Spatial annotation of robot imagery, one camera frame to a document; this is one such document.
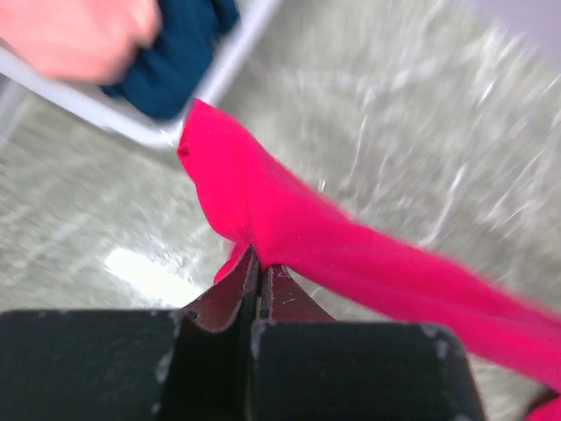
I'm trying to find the dark blue t shirt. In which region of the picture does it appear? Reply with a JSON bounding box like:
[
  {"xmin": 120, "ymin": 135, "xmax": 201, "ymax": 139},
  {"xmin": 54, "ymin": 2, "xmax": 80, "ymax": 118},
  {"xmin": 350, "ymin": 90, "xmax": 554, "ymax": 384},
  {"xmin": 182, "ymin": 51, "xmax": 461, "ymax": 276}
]
[{"xmin": 101, "ymin": 0, "xmax": 239, "ymax": 120}]

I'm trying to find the pink red t shirt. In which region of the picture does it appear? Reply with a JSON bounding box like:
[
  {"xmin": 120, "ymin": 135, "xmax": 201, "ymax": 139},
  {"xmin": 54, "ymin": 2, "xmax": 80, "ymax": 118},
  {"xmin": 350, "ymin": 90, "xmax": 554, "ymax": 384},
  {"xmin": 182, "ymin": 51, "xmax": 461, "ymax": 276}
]
[{"xmin": 177, "ymin": 101, "xmax": 560, "ymax": 420}]

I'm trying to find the salmon pink t shirt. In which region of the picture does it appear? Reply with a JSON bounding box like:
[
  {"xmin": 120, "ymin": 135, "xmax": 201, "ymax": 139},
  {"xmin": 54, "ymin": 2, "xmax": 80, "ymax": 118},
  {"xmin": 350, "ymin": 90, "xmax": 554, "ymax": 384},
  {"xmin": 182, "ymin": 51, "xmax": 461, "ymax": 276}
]
[{"xmin": 1, "ymin": 0, "xmax": 161, "ymax": 83}]

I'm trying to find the white plastic laundry basket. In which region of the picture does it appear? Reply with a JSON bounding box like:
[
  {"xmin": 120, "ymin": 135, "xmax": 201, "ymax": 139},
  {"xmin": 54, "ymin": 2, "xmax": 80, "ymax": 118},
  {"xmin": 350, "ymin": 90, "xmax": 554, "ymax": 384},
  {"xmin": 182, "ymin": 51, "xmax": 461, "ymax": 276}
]
[{"xmin": 1, "ymin": 1, "xmax": 283, "ymax": 149}]

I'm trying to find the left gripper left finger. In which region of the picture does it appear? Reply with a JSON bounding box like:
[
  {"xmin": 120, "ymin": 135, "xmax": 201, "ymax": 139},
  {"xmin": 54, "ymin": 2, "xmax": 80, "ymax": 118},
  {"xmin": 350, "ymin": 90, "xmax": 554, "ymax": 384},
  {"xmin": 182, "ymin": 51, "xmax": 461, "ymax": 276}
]
[{"xmin": 155, "ymin": 247, "xmax": 259, "ymax": 420}]

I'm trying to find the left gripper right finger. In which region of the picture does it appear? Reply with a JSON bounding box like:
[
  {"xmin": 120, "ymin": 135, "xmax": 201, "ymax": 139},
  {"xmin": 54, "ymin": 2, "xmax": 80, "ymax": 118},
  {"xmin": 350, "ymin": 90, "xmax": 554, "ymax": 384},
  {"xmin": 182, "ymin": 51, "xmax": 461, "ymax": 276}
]
[{"xmin": 245, "ymin": 265, "xmax": 335, "ymax": 420}]

